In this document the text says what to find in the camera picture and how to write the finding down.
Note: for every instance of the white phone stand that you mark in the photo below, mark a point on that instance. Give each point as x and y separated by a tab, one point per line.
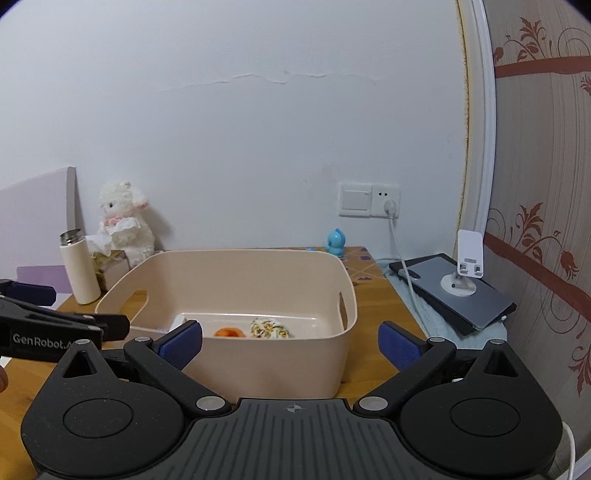
471	249

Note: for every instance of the purple and white board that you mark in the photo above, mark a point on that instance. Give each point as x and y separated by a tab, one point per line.
32	217

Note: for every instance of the beige plastic storage bin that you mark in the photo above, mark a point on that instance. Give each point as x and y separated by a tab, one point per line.
277	364

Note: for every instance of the grey laptop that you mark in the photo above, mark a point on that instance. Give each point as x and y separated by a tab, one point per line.
466	309

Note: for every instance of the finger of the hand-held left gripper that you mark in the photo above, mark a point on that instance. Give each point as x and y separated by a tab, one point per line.
32	294
111	325

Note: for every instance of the gold tissue box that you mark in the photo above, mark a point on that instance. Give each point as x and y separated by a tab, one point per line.
113	272

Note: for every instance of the white plush lamb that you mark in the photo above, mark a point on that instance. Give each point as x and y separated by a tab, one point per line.
122	203

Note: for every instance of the blue toy figurine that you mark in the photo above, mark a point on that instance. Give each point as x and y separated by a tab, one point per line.
335	242

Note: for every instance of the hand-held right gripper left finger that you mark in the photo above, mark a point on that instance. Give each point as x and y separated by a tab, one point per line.
182	344

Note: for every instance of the white wall switch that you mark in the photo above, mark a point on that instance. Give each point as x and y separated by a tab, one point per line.
354	199

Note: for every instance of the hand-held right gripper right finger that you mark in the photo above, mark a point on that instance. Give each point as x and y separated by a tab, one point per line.
397	344

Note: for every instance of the floral scrunchie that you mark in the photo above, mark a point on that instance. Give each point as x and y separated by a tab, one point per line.
270	328

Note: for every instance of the white wall outlet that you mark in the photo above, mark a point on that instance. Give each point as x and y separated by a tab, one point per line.
385	191

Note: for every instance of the white thermos bottle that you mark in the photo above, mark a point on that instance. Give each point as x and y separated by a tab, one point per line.
78	272

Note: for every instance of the person's left hand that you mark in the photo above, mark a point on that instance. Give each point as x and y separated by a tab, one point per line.
3	379

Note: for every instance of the white wall trim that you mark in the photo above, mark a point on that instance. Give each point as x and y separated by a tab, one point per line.
478	115

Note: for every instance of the light blue cloth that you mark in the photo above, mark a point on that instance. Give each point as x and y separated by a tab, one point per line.
431	319

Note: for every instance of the purple flower patterned mat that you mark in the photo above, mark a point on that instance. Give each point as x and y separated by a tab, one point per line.
364	267

